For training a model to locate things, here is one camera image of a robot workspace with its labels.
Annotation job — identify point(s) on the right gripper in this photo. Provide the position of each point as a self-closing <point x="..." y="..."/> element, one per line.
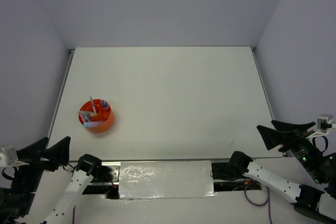
<point x="271" y="136"/>

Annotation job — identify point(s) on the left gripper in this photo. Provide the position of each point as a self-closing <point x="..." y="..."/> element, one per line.
<point x="59" y="153"/>

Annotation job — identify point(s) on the pink purple highlighter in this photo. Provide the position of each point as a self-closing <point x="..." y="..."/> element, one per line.
<point x="93" y="124"/>

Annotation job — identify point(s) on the clear blue pen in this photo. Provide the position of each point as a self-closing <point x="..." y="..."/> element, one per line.
<point x="93" y="105"/>

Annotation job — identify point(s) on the clear spray bottle blue cap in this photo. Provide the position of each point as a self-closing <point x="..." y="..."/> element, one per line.
<point x="105" y="106"/>

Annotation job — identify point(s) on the pink plastic case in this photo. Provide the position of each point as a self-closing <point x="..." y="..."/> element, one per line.
<point x="82" y="117"/>

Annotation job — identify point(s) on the blue capped highlighter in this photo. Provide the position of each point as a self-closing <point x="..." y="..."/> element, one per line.
<point x="86" y="116"/>

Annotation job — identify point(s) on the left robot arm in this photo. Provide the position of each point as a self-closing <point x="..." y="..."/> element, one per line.
<point x="87" y="169"/>

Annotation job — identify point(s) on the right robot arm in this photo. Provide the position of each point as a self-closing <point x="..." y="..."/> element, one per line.
<point x="306" y="200"/>

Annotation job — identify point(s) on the orange round organizer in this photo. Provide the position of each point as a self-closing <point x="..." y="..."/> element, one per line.
<point x="102" y="115"/>

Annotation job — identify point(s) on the foil covered panel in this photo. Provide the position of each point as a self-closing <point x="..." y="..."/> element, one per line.
<point x="163" y="180"/>

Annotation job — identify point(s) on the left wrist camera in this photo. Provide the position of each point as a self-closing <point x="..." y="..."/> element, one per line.
<point x="8" y="156"/>

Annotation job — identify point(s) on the metal rail base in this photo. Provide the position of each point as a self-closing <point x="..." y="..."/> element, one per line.
<point x="108" y="184"/>

